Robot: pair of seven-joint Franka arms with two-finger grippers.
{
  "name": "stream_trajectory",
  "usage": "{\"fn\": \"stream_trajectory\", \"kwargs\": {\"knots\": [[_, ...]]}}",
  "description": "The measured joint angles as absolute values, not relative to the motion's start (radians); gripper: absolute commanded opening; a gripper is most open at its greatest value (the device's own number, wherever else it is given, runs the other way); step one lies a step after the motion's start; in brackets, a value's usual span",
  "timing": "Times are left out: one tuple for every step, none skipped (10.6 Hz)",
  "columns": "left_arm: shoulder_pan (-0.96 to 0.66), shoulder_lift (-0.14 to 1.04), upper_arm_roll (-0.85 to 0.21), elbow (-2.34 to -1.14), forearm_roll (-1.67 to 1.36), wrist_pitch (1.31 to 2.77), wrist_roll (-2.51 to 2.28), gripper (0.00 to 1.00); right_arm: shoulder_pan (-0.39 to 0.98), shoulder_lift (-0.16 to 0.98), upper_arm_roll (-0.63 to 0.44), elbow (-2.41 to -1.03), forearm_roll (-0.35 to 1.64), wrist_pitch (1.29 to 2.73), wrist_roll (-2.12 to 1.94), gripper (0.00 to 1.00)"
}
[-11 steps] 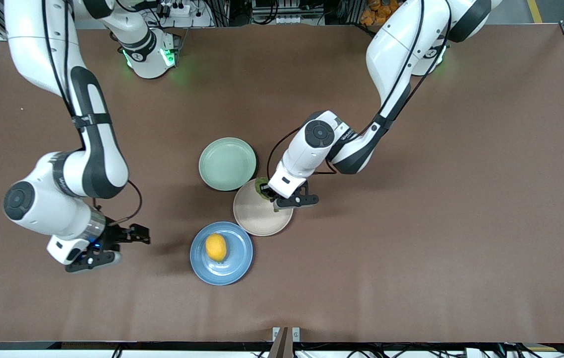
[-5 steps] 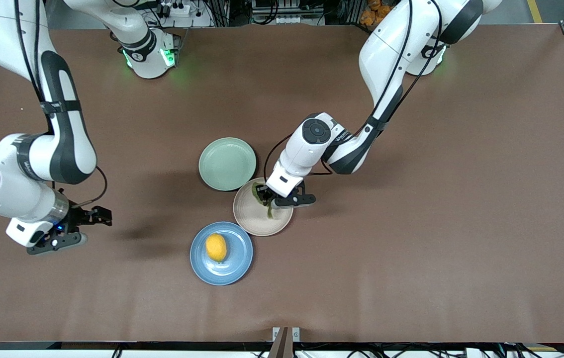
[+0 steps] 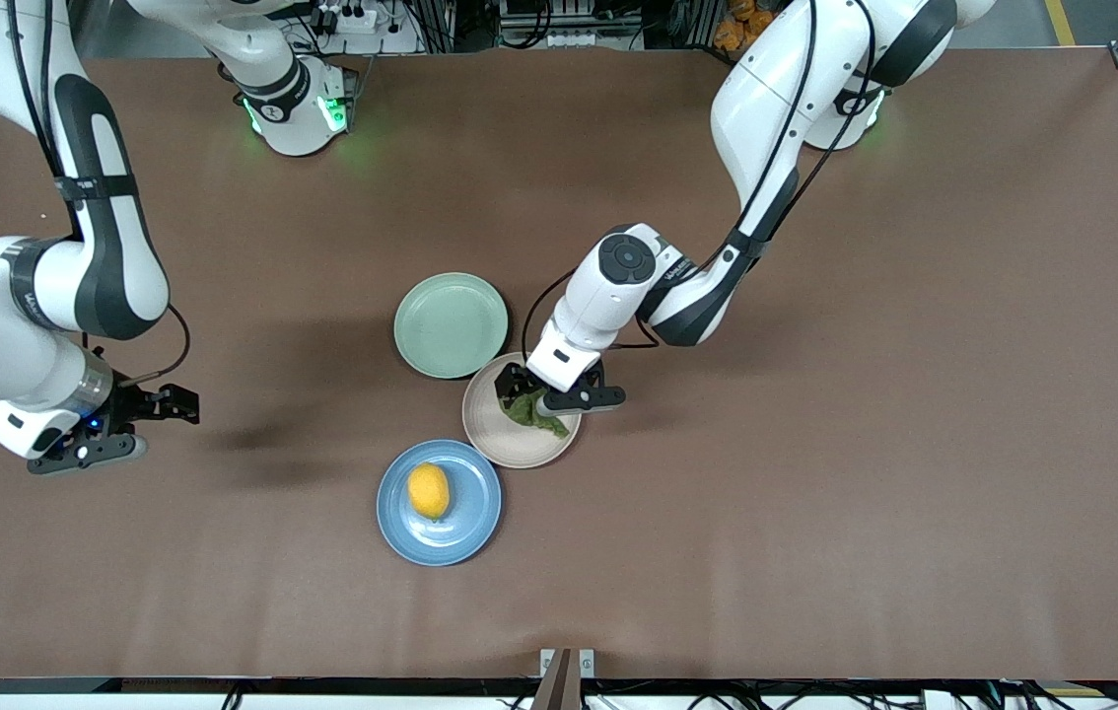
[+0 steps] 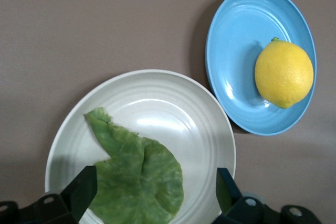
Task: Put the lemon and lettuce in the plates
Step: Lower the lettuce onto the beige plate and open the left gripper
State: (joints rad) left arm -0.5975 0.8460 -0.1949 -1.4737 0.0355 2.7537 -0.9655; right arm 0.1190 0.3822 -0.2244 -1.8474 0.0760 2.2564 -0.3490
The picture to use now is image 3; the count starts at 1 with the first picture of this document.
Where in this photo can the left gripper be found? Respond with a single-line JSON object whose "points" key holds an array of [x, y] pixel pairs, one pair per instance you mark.
{"points": [[514, 379]]}

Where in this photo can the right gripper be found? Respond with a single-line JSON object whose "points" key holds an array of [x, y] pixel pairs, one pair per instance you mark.
{"points": [[132, 404]]}

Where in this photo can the green lettuce leaf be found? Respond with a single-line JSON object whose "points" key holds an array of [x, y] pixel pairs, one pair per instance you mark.
{"points": [[539, 419]]}

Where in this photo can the yellow lemon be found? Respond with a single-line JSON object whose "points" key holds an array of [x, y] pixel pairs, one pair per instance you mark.
{"points": [[429, 490]]}

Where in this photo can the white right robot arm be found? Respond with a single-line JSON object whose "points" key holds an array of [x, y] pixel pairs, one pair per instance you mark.
{"points": [[115, 256]]}

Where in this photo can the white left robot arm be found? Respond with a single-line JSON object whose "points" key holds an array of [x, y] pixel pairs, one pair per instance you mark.
{"points": [[776, 99]]}

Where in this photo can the beige plate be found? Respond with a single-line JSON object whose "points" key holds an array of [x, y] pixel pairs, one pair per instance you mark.
{"points": [[492, 434]]}

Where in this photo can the green plate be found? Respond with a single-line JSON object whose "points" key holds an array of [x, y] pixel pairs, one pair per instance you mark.
{"points": [[451, 325]]}

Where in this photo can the blue plate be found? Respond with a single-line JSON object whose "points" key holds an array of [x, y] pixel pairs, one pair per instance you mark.
{"points": [[465, 532]]}

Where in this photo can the bag of oranges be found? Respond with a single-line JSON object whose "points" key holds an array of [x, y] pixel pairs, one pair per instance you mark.
{"points": [[736, 30]]}

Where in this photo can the white power strip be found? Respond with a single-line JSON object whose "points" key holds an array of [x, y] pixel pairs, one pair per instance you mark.
{"points": [[352, 15]]}

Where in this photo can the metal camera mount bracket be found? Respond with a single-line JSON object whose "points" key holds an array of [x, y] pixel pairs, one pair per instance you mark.
{"points": [[567, 675]]}

